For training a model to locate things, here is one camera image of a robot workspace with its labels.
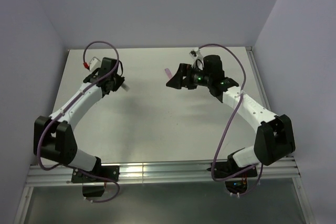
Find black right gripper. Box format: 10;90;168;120
166;63;212;90

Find purple pen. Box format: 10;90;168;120
164;68;172;79

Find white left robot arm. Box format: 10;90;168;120
34;57;125;182

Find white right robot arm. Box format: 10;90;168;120
166;55;296;181

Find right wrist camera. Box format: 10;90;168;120
190;48;203;60

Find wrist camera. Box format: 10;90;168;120
190;48;203;60
88;57;101;72

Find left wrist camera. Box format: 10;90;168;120
88;57;101;72

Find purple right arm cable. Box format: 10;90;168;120
198;43;264;196

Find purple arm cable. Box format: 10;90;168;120
37;40;121;204
198;43;264;196

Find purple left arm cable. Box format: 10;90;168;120
37;40;121;204

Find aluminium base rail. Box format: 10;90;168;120
25;157;300;187

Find aluminium side rail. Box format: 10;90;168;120
245;47;317;223

